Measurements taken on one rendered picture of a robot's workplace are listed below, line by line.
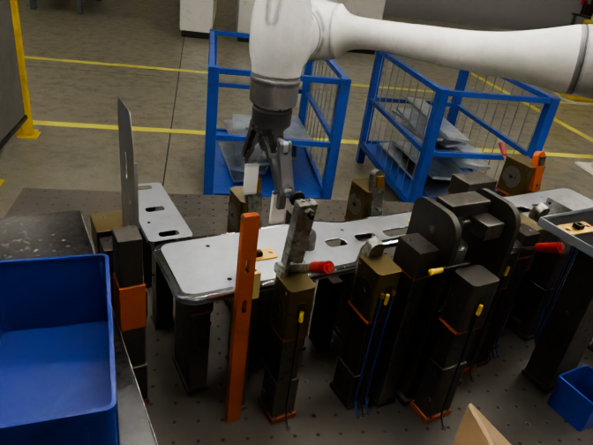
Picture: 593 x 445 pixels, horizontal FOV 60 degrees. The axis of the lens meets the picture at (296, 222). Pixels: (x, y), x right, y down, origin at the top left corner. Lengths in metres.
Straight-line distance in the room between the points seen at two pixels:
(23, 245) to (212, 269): 0.37
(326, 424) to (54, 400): 0.62
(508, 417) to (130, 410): 0.90
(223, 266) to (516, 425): 0.77
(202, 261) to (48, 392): 0.43
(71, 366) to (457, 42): 0.76
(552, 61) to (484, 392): 0.84
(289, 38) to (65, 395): 0.64
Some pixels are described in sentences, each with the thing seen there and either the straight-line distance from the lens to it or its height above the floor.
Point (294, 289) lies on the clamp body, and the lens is 0.96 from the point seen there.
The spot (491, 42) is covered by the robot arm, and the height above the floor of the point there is 1.51.
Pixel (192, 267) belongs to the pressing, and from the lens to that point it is 1.08.
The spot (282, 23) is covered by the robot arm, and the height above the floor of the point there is 1.49.
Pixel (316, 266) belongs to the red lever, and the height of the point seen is 1.13.
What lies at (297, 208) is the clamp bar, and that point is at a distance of 0.90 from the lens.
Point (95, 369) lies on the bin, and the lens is 0.83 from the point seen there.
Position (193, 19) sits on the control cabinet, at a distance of 8.96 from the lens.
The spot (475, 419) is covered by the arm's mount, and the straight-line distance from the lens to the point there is 0.91.
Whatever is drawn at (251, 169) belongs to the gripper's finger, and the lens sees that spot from 1.09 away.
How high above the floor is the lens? 1.61
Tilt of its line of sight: 29 degrees down
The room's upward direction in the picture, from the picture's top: 8 degrees clockwise
